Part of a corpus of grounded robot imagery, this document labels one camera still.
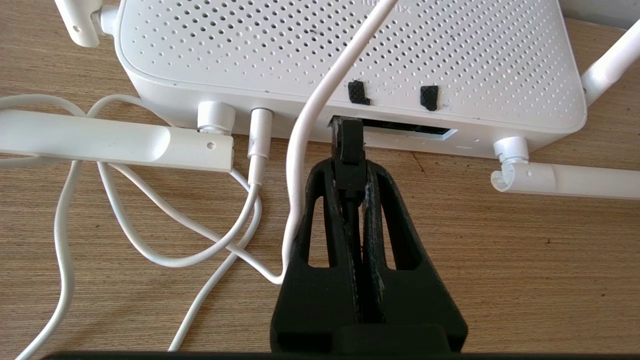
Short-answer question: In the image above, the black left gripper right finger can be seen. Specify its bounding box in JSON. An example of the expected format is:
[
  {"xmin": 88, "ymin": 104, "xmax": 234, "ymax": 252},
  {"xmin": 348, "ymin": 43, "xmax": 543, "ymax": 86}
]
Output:
[{"xmin": 362, "ymin": 160, "xmax": 469, "ymax": 353}]

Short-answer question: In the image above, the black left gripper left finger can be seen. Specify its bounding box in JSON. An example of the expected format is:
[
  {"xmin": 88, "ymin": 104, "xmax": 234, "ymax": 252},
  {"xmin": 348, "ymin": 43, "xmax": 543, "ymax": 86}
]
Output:
[{"xmin": 270, "ymin": 157, "xmax": 363, "ymax": 353}]

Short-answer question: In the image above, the thin white adapter cable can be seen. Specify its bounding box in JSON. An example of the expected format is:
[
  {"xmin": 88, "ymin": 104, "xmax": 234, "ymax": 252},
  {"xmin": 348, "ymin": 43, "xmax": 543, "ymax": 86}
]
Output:
[{"xmin": 0, "ymin": 0, "xmax": 399, "ymax": 360}]

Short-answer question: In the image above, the black ethernet cable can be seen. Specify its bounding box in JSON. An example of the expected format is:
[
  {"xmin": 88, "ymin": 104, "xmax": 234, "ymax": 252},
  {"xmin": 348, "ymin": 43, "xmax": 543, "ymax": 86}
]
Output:
[{"xmin": 327, "ymin": 116, "xmax": 369, "ymax": 266}]

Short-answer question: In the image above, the white wifi router with antennas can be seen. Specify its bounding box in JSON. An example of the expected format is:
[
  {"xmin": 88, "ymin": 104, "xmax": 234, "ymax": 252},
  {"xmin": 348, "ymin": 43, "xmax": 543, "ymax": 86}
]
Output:
[{"xmin": 0, "ymin": 0, "xmax": 640, "ymax": 202}]

